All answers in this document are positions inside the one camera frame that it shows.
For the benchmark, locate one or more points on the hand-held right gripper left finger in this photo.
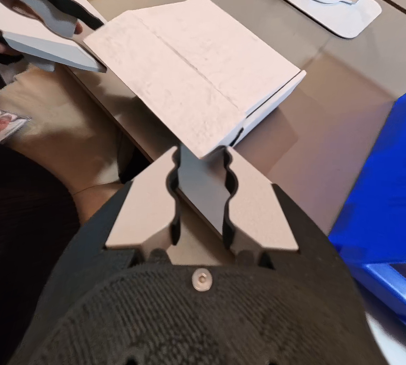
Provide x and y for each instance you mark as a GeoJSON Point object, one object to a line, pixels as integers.
{"type": "Point", "coordinates": [142, 212]}

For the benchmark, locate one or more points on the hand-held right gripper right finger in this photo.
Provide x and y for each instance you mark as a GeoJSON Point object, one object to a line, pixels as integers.
{"type": "Point", "coordinates": [266, 215]}

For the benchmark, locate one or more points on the blue plastic bin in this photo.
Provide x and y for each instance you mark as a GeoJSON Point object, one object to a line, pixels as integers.
{"type": "Point", "coordinates": [380, 196]}

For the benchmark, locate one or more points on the white cardboard mailer box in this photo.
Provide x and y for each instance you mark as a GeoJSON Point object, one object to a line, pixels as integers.
{"type": "Point", "coordinates": [190, 63]}

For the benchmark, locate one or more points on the grey desk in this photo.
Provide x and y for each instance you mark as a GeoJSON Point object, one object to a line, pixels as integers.
{"type": "Point", "coordinates": [333, 117]}

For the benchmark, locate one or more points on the photo card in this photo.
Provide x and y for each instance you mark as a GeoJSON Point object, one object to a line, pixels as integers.
{"type": "Point", "coordinates": [12, 125]}

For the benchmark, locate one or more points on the person's black sweater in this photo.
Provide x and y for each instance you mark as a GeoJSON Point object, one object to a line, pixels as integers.
{"type": "Point", "coordinates": [31, 228]}

